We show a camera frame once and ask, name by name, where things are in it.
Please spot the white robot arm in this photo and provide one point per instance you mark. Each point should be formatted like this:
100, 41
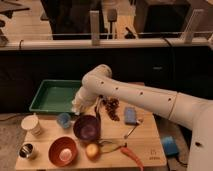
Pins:
191, 112

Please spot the dark grape bunch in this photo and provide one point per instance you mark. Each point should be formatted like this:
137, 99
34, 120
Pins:
111, 106

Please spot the wooden cutting board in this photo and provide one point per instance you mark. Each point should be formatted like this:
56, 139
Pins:
144, 142

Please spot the metal spoon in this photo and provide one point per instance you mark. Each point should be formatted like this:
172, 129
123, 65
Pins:
138, 122

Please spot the purple bowl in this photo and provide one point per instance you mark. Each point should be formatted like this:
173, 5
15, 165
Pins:
87, 128

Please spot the red bowl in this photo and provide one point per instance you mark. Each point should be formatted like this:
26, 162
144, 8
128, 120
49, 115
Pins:
57, 146

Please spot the white paper cup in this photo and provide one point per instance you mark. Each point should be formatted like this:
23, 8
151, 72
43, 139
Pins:
31, 124

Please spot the small metal cup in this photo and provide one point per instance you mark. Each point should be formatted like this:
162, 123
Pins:
27, 151

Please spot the blue object beside board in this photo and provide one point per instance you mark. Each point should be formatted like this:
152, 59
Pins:
169, 145

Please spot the green plastic tray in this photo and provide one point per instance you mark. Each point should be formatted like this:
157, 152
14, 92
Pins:
55, 96

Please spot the orange carrot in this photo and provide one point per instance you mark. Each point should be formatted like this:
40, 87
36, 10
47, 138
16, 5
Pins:
133, 156

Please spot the small blue cup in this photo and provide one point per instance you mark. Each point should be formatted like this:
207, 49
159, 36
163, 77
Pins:
64, 120

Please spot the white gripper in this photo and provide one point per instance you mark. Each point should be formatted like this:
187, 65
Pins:
83, 100

